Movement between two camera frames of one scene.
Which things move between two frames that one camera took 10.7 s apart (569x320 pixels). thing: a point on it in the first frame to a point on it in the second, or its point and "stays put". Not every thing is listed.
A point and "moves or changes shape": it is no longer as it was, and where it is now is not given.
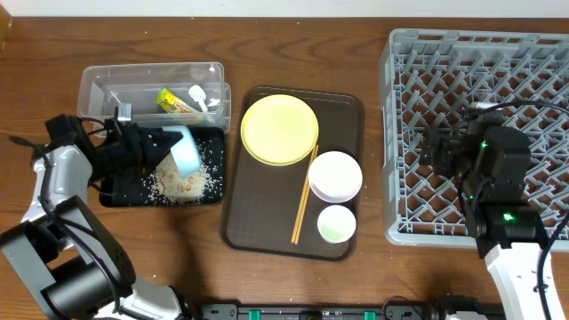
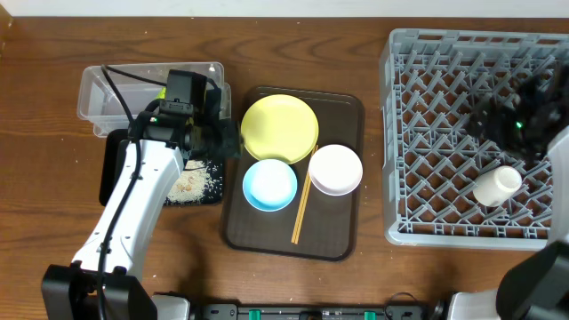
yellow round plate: x=279 y=130 stays put
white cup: x=336 y=224 moves or changes shape
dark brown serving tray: x=262 y=200 stays put
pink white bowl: x=335 y=177 moves or changes shape
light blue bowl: x=185 y=152 moves or changes shape
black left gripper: x=135 y=143 to x=231 y=140
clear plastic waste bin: x=188 y=94 stays put
